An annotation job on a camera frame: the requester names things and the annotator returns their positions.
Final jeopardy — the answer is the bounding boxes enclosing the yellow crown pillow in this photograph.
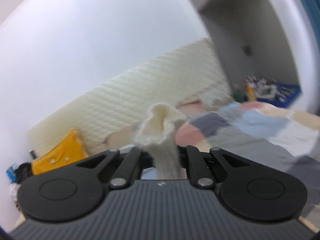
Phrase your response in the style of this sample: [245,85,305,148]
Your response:
[31,129,89,175]

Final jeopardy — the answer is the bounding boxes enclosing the blue curtain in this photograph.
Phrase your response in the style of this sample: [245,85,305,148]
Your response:
[301,0,320,44]

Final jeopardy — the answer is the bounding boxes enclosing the black clothing pile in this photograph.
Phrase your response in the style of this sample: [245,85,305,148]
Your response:
[14,163,33,184]

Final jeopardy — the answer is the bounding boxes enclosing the patchwork quilt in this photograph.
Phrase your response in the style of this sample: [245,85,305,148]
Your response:
[107,101,320,221]

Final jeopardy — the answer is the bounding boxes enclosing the blue tray with clutter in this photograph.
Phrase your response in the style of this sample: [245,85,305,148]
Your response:
[256,83,302,108]

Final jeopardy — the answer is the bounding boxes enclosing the blue packet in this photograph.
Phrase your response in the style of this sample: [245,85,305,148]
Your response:
[6,163,18,183]

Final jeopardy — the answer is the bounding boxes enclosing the cream striped fleece sweater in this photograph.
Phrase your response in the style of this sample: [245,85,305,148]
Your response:
[133,103,187,180]

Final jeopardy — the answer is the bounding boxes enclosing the white picture frame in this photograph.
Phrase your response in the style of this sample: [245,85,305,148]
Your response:
[256,85,277,99]

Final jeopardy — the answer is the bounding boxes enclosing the white crumpled cloth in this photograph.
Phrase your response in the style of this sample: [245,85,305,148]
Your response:
[9,183,21,204]

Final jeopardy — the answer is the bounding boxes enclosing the cream quilted headboard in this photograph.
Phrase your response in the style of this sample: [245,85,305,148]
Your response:
[28,38,231,156]

